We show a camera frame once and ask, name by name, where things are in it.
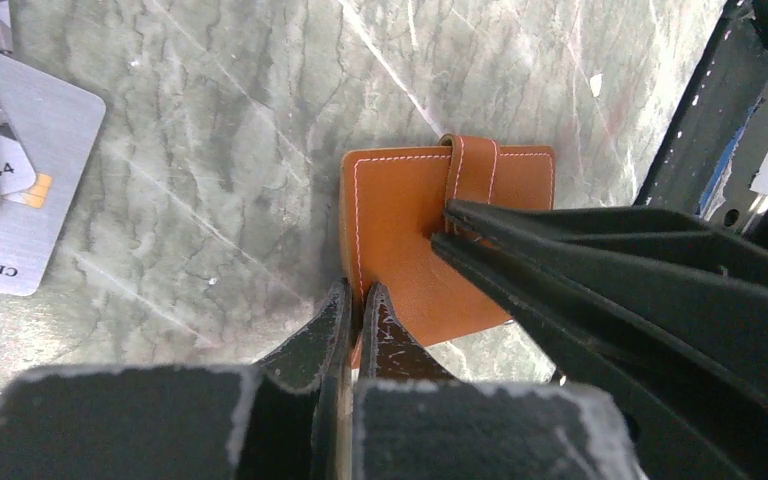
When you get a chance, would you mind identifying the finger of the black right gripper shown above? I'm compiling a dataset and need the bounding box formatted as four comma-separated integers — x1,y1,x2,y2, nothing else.
444,200,768,288
432,234,768,479

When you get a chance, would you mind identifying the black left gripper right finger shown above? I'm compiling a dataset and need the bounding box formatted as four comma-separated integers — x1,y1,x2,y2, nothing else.
352,283,641,479

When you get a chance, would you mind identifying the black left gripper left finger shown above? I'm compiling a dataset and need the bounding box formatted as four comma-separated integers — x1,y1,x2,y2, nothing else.
0,280,352,479

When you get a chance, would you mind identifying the brown leather card holder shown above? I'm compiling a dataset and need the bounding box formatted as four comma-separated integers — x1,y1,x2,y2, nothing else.
339,134,555,347

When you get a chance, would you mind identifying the black aluminium base frame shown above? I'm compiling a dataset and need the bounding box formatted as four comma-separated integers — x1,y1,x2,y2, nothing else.
635,1,768,235

